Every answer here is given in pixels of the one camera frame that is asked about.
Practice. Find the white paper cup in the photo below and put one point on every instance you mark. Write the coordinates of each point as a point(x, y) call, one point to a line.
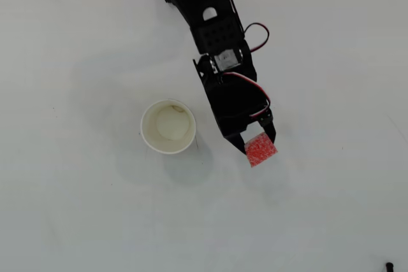
point(168, 127)

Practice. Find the small black object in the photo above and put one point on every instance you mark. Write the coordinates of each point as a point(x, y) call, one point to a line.
point(389, 267)

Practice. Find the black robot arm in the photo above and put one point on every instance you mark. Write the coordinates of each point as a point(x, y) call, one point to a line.
point(204, 1)

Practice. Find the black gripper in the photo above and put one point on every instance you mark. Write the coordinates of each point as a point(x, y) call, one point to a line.
point(230, 123)

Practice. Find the red cube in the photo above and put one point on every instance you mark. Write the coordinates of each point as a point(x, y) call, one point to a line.
point(262, 150)

